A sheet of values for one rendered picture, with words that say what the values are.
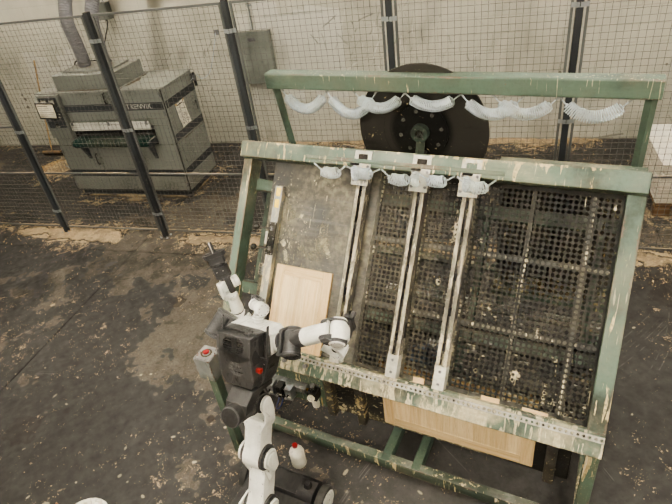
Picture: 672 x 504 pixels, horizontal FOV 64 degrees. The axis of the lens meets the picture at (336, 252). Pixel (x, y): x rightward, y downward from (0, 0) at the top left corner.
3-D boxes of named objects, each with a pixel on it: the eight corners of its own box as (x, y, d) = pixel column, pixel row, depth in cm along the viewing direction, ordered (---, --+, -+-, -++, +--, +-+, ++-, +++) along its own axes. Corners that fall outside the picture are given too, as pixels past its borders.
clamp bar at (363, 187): (331, 358, 309) (312, 365, 287) (362, 153, 305) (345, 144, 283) (346, 362, 305) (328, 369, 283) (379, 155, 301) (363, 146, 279)
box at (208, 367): (200, 378, 328) (192, 357, 318) (211, 364, 336) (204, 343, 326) (216, 383, 323) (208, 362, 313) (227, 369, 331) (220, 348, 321)
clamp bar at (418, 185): (385, 372, 295) (369, 380, 273) (419, 158, 291) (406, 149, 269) (402, 377, 291) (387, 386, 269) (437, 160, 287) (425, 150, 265)
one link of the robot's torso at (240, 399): (240, 432, 262) (240, 399, 258) (219, 424, 268) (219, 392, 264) (271, 407, 287) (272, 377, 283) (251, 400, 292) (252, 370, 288)
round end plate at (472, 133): (363, 187, 356) (350, 65, 311) (366, 183, 360) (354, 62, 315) (485, 200, 322) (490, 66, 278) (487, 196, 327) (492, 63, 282)
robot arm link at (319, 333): (334, 311, 244) (300, 321, 258) (331, 338, 238) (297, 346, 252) (351, 320, 251) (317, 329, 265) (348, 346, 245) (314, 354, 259)
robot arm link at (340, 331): (346, 335, 264) (354, 321, 248) (344, 355, 259) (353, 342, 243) (325, 332, 263) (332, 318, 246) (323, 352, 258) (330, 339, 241)
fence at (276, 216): (256, 339, 331) (252, 339, 328) (279, 186, 328) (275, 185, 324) (263, 341, 329) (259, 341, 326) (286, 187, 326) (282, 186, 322)
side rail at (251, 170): (229, 329, 347) (218, 331, 337) (254, 160, 343) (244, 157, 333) (236, 331, 345) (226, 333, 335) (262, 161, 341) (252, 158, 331)
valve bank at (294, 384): (245, 402, 331) (236, 375, 318) (257, 385, 341) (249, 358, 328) (316, 425, 310) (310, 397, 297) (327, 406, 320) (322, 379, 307)
